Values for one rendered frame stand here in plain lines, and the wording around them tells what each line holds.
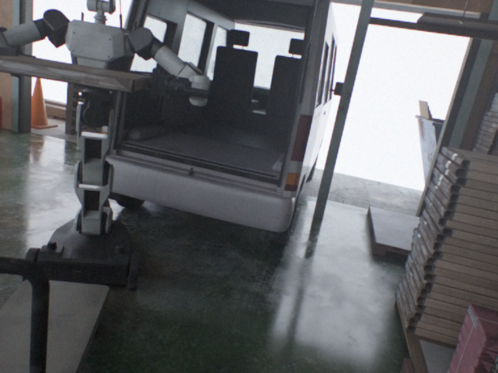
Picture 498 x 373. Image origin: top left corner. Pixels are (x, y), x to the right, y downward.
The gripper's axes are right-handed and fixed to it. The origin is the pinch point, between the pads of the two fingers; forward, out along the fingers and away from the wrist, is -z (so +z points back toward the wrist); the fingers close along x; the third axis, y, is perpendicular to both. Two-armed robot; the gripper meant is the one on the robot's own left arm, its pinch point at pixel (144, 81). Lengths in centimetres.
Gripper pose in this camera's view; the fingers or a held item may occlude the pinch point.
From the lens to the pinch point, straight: 176.9
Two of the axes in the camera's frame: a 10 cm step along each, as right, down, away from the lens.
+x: -1.6, 9.5, 2.7
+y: -0.8, -2.9, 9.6
